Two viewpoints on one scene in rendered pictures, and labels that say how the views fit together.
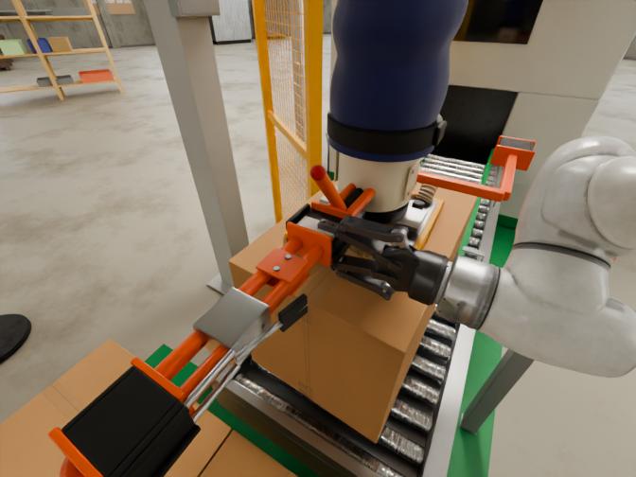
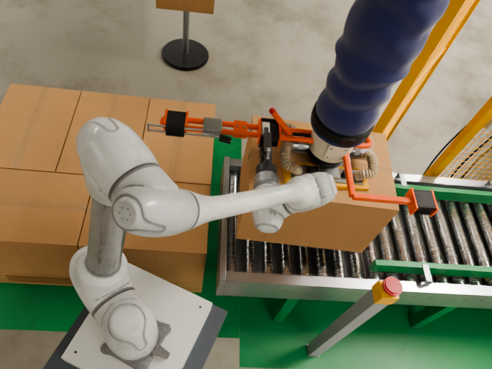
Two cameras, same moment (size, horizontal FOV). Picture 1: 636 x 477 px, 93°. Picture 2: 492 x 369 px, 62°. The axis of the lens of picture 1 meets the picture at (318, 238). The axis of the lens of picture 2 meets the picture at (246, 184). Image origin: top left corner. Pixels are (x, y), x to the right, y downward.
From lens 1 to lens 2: 118 cm
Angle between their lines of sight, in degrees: 36
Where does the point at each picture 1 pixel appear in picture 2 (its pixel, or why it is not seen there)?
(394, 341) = (250, 187)
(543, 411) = not seen: outside the picture
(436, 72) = (345, 116)
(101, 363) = (203, 111)
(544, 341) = not seen: hidden behind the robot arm
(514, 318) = not seen: hidden behind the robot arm
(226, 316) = (211, 122)
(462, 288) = (258, 176)
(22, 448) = (159, 113)
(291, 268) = (240, 129)
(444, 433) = (264, 278)
